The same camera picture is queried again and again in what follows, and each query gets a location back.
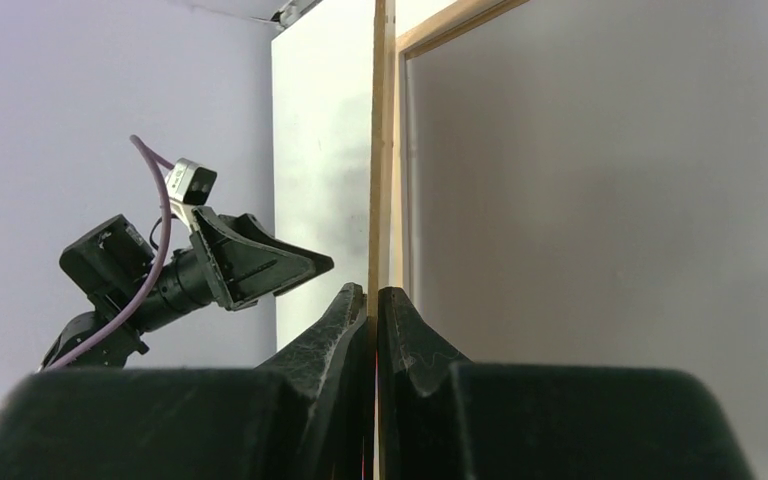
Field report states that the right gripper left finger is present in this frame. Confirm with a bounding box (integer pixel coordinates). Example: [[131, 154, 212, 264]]
[[257, 283, 374, 479]]

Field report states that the white wooden picture frame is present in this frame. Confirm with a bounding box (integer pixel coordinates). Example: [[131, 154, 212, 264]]
[[379, 1, 522, 293]]

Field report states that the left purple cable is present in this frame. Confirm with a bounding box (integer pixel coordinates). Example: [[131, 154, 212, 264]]
[[0, 134, 177, 465]]

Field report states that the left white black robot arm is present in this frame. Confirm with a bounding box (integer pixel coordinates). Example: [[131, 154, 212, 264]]
[[41, 206, 334, 368]]

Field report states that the printed colour photo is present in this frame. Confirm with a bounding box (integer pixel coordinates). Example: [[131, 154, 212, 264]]
[[406, 1, 768, 479]]

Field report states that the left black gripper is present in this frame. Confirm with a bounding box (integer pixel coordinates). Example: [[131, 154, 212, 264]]
[[152, 206, 334, 331]]

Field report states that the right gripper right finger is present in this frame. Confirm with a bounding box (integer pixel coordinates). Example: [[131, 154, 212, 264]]
[[377, 287, 469, 479]]

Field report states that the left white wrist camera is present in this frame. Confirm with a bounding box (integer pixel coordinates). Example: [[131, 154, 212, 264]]
[[165, 158, 218, 233]]

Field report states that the brown cardboard backing board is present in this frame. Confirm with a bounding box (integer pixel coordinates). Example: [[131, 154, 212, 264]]
[[367, 0, 396, 322]]

